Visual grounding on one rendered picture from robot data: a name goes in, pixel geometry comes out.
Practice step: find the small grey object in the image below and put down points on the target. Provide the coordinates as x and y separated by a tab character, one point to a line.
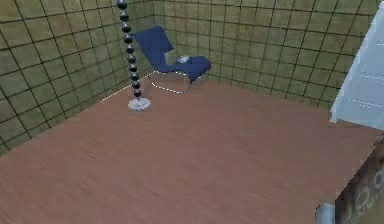
183	59

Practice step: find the blue lounge chair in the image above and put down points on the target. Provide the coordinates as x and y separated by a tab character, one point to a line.
156	46

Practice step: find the black beaded floor lamp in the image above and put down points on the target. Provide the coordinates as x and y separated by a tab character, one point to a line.
132	59

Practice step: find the white chest of drawers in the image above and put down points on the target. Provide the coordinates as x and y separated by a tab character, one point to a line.
363	86

